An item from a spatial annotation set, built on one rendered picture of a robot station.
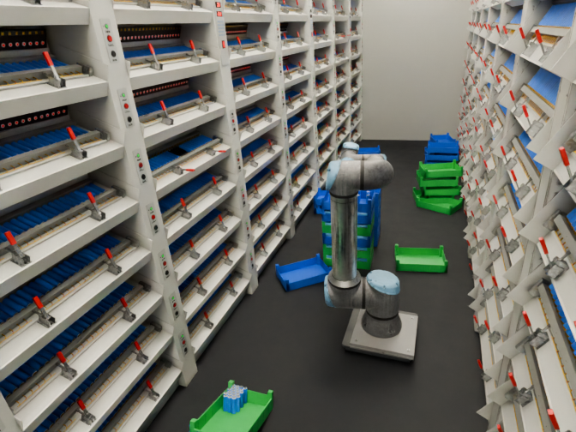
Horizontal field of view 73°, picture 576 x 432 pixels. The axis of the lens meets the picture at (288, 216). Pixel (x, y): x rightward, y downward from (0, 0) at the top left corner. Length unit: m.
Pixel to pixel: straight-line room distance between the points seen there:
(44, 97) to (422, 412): 1.68
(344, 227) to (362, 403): 0.72
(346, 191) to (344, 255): 0.31
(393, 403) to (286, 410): 0.43
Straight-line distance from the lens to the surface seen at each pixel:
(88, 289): 1.40
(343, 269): 1.75
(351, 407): 1.79
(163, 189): 1.57
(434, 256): 2.74
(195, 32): 2.00
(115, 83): 1.40
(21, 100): 1.19
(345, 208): 1.57
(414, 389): 1.88
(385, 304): 1.86
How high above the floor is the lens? 1.40
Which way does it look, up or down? 25 degrees down
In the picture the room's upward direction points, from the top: 5 degrees counter-clockwise
